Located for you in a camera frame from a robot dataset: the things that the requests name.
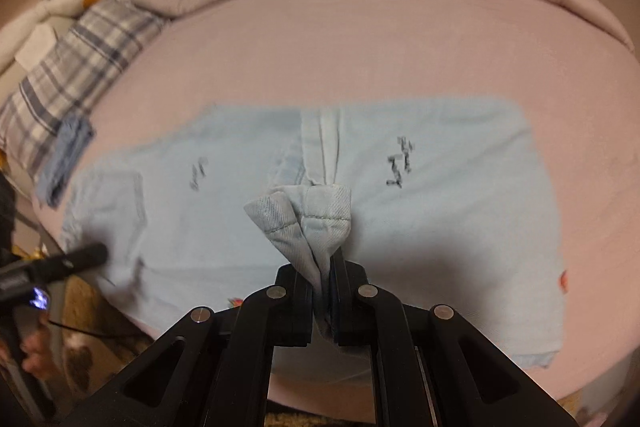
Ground left hand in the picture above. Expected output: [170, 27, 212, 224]
[21, 312, 60, 381]

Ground folded blue denim garment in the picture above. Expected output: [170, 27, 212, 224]
[35, 114, 96, 208]

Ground pink bed sheet mattress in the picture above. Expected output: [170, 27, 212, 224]
[38, 0, 639, 397]

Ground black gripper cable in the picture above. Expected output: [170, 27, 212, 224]
[46, 319, 109, 341]

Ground plaid checkered pillow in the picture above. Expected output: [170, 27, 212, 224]
[1, 0, 166, 178]

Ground light blue denim pants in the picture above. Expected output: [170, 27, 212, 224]
[58, 98, 564, 379]

